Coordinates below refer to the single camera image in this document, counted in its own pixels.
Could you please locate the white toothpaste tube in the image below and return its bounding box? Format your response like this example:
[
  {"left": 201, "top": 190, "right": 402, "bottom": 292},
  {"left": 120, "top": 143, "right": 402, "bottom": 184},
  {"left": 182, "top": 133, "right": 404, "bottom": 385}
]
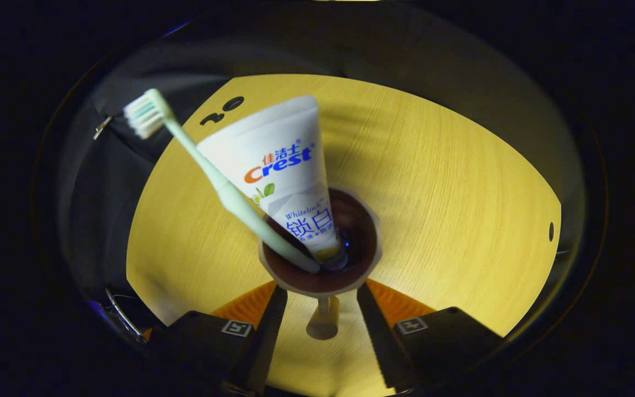
[{"left": 196, "top": 94, "right": 350, "bottom": 271}]

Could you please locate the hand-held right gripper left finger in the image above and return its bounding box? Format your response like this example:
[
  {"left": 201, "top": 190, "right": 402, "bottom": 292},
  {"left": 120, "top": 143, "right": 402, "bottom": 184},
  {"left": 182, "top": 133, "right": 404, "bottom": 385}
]
[{"left": 149, "top": 280, "right": 289, "bottom": 396}]

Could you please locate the yellow wooden desktop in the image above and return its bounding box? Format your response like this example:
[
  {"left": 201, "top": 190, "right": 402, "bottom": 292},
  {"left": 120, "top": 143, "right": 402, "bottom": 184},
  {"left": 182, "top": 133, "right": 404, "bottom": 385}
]
[{"left": 126, "top": 74, "right": 563, "bottom": 397}]

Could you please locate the silver cloth clip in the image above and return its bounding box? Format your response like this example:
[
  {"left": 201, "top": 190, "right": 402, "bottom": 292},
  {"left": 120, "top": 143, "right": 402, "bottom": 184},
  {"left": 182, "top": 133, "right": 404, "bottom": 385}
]
[{"left": 93, "top": 114, "right": 114, "bottom": 141}]

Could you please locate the pale green toothbrush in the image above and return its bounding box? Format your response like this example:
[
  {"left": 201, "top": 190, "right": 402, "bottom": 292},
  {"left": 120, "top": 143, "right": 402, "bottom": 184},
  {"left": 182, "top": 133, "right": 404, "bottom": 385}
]
[{"left": 123, "top": 88, "right": 321, "bottom": 275}]

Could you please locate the beige cup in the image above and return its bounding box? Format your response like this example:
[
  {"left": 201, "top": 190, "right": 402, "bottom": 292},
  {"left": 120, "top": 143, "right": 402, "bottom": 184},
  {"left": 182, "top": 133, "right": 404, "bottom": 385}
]
[{"left": 257, "top": 186, "right": 383, "bottom": 341}]

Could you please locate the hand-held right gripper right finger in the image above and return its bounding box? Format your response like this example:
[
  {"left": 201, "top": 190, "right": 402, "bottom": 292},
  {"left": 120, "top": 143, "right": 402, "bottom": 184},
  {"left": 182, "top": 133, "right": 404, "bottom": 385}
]
[{"left": 357, "top": 278, "right": 505, "bottom": 390}]

